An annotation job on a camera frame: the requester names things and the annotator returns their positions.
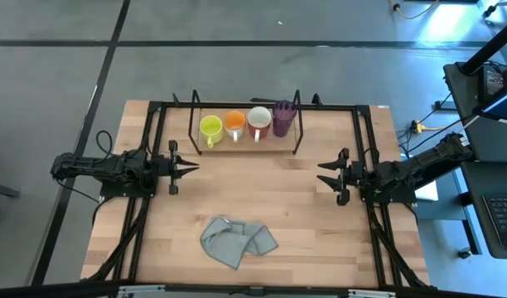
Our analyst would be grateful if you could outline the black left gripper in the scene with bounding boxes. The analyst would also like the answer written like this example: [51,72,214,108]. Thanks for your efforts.
[147,139,200,195]

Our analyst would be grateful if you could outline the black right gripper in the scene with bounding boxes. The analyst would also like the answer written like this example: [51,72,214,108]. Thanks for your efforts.
[316,147,365,207]

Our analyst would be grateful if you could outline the yellow-green mug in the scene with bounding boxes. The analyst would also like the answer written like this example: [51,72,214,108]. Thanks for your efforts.
[199,114,225,150]

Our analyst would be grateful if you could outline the orange mug white handle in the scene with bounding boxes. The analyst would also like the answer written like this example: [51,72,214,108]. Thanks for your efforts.
[224,109,247,144]

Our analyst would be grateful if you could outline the purple plastic tumbler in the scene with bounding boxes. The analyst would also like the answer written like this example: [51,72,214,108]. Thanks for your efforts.
[272,99,298,138]

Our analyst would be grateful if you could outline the red mug white handle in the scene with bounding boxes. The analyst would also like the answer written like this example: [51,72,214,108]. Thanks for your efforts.
[247,106,273,143]

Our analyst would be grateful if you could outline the grey cloth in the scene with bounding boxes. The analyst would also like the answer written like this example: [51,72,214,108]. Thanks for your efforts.
[199,215,279,271]

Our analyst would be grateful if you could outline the yellow power plug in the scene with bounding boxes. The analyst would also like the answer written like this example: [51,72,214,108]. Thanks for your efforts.
[410,118,431,134]

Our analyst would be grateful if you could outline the black desk with keyboard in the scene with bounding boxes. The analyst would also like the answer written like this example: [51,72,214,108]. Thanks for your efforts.
[460,160,507,260]

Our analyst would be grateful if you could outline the black desk with laptop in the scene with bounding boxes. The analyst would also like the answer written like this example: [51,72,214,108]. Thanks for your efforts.
[442,60,507,162]

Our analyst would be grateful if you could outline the black keyboard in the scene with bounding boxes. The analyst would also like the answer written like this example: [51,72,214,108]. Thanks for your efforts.
[482,192,507,252]

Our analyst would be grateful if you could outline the black rig crossbar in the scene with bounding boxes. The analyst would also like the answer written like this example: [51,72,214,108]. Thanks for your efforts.
[0,279,507,298]

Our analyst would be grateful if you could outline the black power adapter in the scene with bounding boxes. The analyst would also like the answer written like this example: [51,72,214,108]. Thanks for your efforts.
[480,61,507,99]

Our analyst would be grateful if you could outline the grey furniture foot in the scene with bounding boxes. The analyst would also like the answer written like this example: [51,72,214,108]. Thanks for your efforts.
[0,180,21,199]

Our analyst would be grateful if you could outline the laptop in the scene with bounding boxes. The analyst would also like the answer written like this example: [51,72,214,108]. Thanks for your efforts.
[471,80,507,127]

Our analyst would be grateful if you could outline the black diagonal beam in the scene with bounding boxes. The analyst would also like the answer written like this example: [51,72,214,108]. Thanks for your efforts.
[460,15,507,76]

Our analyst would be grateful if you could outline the black aluminium table frame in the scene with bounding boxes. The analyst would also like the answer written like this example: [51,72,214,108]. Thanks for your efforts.
[81,99,431,291]

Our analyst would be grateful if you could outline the wooden shelf black wire frame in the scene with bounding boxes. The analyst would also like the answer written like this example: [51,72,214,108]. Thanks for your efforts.
[188,89,305,157]

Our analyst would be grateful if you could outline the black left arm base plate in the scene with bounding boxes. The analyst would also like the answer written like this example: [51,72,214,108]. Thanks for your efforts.
[91,164,160,199]

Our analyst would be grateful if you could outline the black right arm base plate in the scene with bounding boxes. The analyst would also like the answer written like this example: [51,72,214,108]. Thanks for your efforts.
[358,170,418,204]

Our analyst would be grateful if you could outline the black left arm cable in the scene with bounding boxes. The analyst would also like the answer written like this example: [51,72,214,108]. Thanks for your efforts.
[94,129,114,159]

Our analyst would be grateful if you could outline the silver bracket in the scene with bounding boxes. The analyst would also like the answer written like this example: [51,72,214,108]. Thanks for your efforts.
[347,288,396,298]
[118,283,167,298]

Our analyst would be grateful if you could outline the yellow cable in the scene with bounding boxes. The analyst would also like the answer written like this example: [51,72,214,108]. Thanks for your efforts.
[388,0,441,21]

